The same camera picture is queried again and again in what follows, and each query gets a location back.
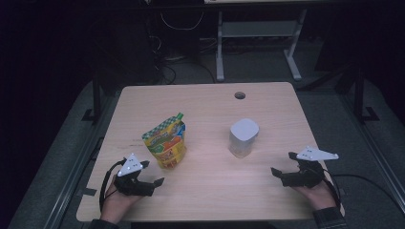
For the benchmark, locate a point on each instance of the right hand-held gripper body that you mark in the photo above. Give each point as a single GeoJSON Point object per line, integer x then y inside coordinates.
{"type": "Point", "coordinates": [307, 178]}

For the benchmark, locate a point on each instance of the yellow snack pouch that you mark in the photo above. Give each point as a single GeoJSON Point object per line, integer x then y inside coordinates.
{"type": "Point", "coordinates": [165, 143]}

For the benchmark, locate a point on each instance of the person's right hand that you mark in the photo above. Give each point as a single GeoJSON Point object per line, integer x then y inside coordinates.
{"type": "Point", "coordinates": [320, 197]}

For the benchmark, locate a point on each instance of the black metal stand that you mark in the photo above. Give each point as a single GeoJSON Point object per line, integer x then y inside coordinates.
{"type": "Point", "coordinates": [359, 95]}
{"type": "Point", "coordinates": [96, 98]}

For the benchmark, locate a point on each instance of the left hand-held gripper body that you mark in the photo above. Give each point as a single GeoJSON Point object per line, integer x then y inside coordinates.
{"type": "Point", "coordinates": [132, 186]}

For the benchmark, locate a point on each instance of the grey metal floor rail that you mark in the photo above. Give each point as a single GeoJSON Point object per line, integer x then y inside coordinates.
{"type": "Point", "coordinates": [75, 173]}
{"type": "Point", "coordinates": [380, 159]}

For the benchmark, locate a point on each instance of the person's left hand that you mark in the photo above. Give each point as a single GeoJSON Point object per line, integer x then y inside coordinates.
{"type": "Point", "coordinates": [114, 206]}

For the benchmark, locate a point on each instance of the dark tape strip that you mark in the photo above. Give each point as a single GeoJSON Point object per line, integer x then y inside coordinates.
{"type": "Point", "coordinates": [86, 191]}

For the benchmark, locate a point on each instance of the white lidded container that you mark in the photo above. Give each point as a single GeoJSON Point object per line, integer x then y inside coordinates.
{"type": "Point", "coordinates": [243, 135]}

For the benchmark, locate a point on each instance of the white metal desk frame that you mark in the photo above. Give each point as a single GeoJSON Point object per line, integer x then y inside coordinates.
{"type": "Point", "coordinates": [254, 29]}

